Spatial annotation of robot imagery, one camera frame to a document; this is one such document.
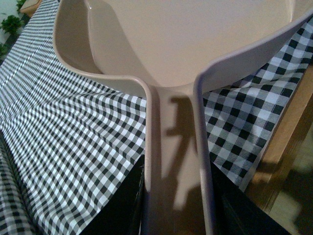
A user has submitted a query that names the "far wooden nightstand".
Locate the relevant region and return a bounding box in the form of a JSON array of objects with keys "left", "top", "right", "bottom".
[{"left": 20, "top": 0, "right": 42, "bottom": 17}]

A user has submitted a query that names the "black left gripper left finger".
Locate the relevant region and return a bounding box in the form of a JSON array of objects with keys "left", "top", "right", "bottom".
[{"left": 82, "top": 155, "right": 144, "bottom": 235}]

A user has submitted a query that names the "beige plastic dustpan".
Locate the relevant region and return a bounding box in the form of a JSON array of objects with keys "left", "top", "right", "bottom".
[{"left": 53, "top": 0, "right": 313, "bottom": 235}]

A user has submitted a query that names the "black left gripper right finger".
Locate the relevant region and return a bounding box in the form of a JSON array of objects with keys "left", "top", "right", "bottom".
[{"left": 211, "top": 163, "right": 289, "bottom": 235}]

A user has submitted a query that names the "black white checkered bedsheet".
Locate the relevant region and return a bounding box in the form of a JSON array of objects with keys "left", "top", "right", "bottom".
[{"left": 0, "top": 0, "right": 313, "bottom": 235}]

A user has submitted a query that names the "large potted green plant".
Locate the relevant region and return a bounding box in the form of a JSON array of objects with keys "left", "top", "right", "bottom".
[{"left": 0, "top": 15, "right": 24, "bottom": 35}]

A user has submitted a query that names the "wooden bed frame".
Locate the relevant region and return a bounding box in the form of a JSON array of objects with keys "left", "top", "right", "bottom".
[{"left": 245, "top": 65, "right": 313, "bottom": 213}]

